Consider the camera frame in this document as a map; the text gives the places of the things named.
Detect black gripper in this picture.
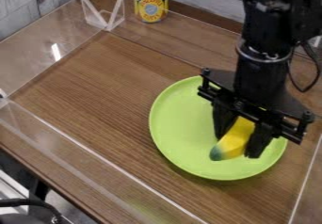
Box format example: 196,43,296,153
197,55,313,158

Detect yellow toy banana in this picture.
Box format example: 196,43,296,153
209,117,253,161

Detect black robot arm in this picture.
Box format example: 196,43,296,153
198,0,322,161

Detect green round plate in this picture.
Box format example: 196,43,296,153
148,76,287,181

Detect yellow labelled tin can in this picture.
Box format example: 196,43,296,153
134,0,168,24

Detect clear acrylic tray wall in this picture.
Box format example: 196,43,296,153
0,0,322,224

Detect black metal table bracket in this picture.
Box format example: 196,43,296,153
26,177,74,224

